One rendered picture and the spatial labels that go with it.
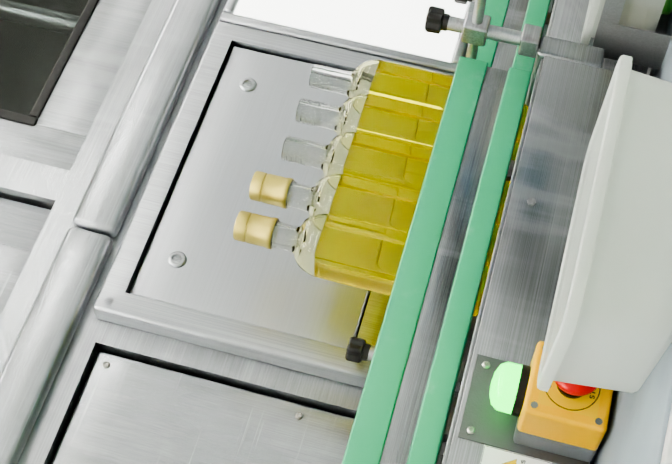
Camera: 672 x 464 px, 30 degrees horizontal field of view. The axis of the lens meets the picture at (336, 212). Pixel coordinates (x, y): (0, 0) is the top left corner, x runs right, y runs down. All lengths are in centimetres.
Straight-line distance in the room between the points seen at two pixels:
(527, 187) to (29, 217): 68
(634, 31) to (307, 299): 49
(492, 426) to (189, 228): 57
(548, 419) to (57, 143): 87
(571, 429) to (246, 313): 54
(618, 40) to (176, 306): 59
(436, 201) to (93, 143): 57
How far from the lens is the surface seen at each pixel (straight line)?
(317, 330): 148
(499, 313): 118
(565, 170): 128
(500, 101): 135
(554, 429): 108
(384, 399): 115
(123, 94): 172
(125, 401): 149
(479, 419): 113
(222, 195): 158
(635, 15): 138
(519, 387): 109
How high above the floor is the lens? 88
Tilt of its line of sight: 7 degrees up
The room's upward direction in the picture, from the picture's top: 76 degrees counter-clockwise
